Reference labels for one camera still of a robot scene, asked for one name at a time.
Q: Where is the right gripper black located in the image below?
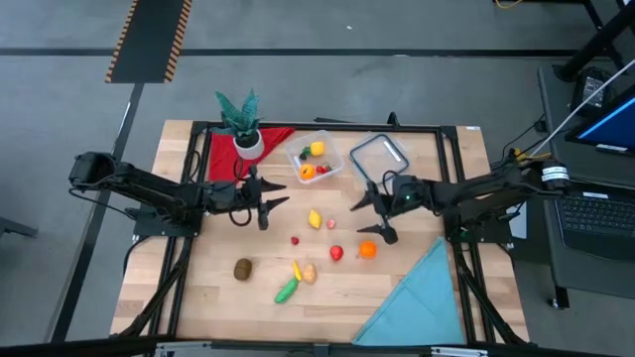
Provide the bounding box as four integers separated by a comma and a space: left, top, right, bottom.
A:
349, 176, 438, 245

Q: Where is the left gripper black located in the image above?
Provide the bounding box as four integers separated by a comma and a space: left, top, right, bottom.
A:
212, 166, 291, 232

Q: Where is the brown toy kiwi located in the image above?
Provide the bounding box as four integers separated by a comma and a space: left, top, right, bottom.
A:
233, 257, 253, 282

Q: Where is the clear plastic tupperware container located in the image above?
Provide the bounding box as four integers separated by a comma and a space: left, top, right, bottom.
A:
284, 129, 346, 185

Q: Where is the white plant pot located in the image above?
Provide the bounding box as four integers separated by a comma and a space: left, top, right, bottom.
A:
232, 129, 266, 161

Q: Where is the clear blue-rimmed container lid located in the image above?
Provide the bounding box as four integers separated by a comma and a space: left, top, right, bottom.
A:
348, 132, 411, 182

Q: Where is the red cloth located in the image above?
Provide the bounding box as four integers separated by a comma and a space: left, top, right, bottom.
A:
207, 126, 296, 183

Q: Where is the green snake plant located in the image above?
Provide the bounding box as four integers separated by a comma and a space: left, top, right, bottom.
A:
210, 88, 262, 145

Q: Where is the green toy cucumber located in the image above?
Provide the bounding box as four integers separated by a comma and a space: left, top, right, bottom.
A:
274, 276, 300, 304

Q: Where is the blue cloth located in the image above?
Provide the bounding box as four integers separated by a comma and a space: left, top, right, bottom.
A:
351, 236, 466, 347

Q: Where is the striped black floor mat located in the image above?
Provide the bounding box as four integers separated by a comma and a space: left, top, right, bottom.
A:
104, 0, 193, 84

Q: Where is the black laptop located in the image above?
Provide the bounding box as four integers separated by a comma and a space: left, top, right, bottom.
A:
554, 185, 635, 263

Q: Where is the black power brick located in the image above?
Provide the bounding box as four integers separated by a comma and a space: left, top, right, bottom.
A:
570, 66, 615, 118

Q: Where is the grey furniture leg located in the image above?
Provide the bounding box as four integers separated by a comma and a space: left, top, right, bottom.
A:
0, 215, 40, 240

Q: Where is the monitor with blue screen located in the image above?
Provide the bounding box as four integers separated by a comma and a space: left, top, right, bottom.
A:
565, 93, 635, 159

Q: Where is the black pole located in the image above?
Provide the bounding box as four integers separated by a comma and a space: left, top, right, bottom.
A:
553, 0, 635, 83

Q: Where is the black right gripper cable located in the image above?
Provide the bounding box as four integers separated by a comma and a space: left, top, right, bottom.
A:
380, 170, 398, 199

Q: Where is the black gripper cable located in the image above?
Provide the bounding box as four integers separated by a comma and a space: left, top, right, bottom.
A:
380, 170, 398, 199
227, 205, 255, 228

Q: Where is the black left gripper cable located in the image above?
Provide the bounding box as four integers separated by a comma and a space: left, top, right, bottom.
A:
227, 205, 255, 228

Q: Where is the black table frame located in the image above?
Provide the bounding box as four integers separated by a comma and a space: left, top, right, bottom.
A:
111, 118, 530, 348

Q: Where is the black camera mounting bar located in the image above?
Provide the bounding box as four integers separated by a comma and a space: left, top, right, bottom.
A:
0, 336, 635, 357

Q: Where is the white cable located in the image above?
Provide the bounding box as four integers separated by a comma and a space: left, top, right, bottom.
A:
528, 58, 635, 159

